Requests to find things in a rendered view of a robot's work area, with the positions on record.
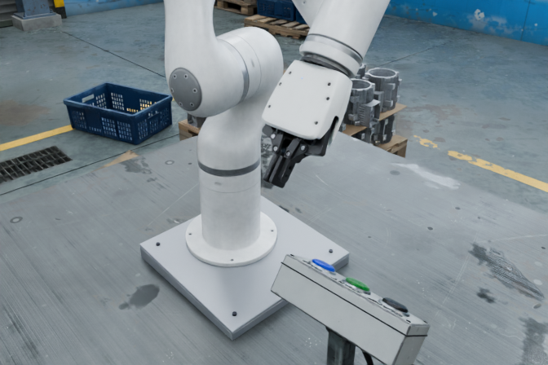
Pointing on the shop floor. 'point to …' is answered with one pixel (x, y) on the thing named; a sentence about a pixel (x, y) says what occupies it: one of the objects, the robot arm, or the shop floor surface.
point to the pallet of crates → (286, 11)
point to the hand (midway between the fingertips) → (278, 171)
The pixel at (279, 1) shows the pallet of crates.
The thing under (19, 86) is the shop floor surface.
